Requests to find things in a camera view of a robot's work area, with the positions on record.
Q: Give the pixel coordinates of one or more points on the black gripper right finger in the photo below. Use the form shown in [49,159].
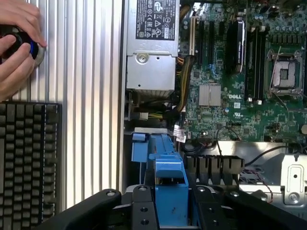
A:
[206,210]

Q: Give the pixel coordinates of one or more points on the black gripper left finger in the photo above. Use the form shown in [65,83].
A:
[144,210]

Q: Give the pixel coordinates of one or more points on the blue disk bay clip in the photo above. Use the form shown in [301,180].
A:
[139,151]

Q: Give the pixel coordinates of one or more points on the blue-grey disk bay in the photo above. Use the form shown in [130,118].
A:
[165,146]

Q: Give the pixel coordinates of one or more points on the person's left hand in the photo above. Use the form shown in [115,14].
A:
[21,16]

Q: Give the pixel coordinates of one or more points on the black fan shroud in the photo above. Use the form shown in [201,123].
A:
[216,165]

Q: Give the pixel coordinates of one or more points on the black PC case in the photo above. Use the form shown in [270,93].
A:
[230,148]

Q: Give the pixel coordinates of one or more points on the white label tag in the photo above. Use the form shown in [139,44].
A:
[180,134]

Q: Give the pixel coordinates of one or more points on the green motherboard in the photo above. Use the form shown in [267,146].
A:
[216,119]

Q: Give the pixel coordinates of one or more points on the white power connector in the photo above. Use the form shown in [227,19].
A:
[142,116]

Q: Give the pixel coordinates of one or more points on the silver metal drive cage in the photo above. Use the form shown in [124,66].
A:
[295,172]

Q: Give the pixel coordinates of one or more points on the small silver heat sink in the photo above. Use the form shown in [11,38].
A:
[209,94]

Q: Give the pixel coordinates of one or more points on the black keyboard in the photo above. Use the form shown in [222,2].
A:
[26,163]

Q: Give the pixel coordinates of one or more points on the thin metal locking lever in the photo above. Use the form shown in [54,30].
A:
[275,67]
[280,95]

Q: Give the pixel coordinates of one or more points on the silver power supply unit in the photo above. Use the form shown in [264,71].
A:
[151,67]

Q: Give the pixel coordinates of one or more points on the black RAM slot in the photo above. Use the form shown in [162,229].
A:
[249,64]
[263,64]
[256,64]

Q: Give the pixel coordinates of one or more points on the CPU socket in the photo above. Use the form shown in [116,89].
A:
[284,72]

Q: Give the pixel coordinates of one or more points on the black graphics card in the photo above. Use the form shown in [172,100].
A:
[236,45]

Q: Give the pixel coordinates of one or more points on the beige expansion slot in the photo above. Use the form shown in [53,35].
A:
[192,36]

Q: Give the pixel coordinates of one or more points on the short black expansion slot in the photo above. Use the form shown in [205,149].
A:
[221,27]

